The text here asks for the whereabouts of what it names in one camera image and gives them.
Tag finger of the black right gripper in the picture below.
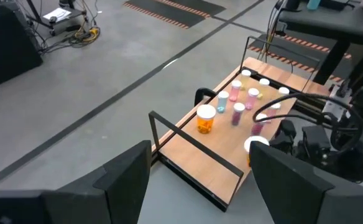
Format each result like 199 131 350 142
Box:
270 134 294 156
280 119 297 139

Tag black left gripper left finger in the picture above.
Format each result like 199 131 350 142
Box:
0 140 152 224

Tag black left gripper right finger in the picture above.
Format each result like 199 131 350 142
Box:
250 141 363 224

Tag pink pill bottle white cap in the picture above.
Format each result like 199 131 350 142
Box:
229 80 243 103
245 87 260 111
267 101 282 124

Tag orange pill bottle white cap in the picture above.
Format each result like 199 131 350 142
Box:
196 104 217 135
243 135 271 167

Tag red capsule pill bottle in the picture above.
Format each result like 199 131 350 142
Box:
231 102 246 127
250 112 269 137

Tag yellow-green pill bottle white cap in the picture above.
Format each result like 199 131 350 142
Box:
240 68 252 91
257 77 271 100
277 86 291 105

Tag blue pill bottle white cap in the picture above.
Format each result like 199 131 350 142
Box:
216 90 230 114

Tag black floor mat striped edge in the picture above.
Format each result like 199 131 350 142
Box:
249 33 353 82
122 0 226 30

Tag dark grey desk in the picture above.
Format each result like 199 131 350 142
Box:
279 0 363 94

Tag teal cup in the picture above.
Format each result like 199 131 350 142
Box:
306 0 322 11

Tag black equipment cart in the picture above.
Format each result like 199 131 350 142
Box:
25 0 89 37

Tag black cabinet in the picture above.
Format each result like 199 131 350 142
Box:
0 0 44 91

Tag white paper sheet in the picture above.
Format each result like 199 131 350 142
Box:
42 7 73 23

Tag grey metal bracket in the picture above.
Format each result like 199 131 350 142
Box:
321 83 347 123

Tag table frame with wooden sides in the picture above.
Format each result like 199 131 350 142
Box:
212 55 350 125

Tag wooden shelf with black frame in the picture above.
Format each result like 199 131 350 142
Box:
148 35 322 213

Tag black curved bracket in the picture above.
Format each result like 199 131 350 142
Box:
194 87 218 107

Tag cable bundle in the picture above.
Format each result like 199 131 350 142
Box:
260 0 291 63

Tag yellow cable coil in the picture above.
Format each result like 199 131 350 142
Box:
40 24 101 55

